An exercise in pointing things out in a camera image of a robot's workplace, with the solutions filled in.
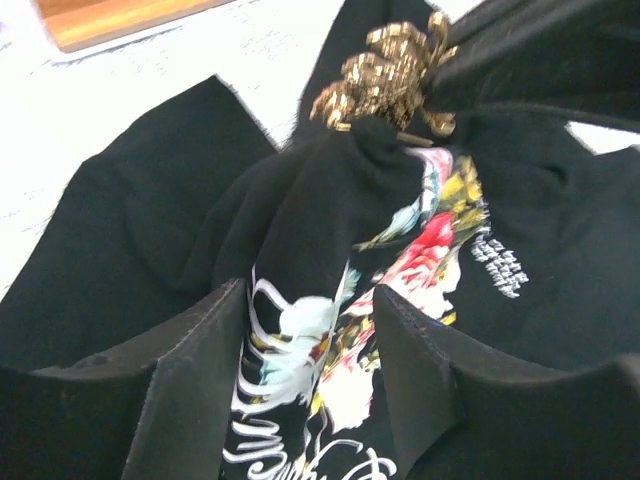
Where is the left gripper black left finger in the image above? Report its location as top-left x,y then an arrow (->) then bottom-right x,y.
36,280 -> 246,479

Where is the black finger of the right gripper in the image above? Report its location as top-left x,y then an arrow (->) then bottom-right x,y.
446,0 -> 639,53
425,33 -> 639,132

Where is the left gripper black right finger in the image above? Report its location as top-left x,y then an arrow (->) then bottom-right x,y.
374,287 -> 570,479

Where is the black floral print t-shirt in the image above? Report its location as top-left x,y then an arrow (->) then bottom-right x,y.
1,1 -> 639,479

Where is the white wire wooden shelf rack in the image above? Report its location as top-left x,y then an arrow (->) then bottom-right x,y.
28,0 -> 228,63

